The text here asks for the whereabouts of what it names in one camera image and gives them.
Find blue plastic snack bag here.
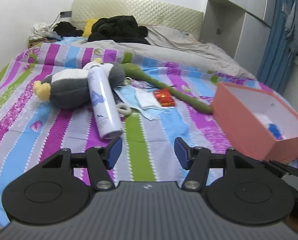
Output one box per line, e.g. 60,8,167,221
267,123,285,140

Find orange cardboard box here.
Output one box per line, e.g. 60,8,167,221
212,82,298,163

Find white rope ring toy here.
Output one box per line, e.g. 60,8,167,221
116,102,132,116

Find red foil tea packet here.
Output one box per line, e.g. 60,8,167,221
153,88,175,107

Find blue face mask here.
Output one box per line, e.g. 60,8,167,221
114,85,170,121

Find clear zip pouch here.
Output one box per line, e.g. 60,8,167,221
253,112,273,128

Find striped colourful bed sheet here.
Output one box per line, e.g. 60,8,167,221
0,44,267,228

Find white lilac spray can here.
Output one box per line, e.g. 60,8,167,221
86,62,123,140

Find grey white penguin plush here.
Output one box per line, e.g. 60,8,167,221
33,58,126,109

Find blue curtain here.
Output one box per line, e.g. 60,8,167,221
257,0,296,94

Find green plush massage stick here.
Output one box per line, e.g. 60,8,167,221
120,63,213,114

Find wooden bedside table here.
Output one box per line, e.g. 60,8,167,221
28,37,57,48

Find hanging denim shirt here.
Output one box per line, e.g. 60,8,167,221
282,0,298,55

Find white crumpled clothes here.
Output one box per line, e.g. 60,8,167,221
29,22,57,40

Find small black clothes heap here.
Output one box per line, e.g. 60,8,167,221
53,21,83,37

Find grey duvet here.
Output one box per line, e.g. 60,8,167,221
71,25,255,80

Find yellow pillow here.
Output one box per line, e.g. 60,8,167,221
82,18,98,37

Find grey wardrobe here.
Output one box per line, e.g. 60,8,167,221
200,0,276,75

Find black clothes pile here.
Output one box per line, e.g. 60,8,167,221
87,16,150,45

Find cream quilted headboard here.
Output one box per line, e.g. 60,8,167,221
71,0,204,39

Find wall power socket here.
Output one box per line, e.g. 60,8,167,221
60,11,72,18

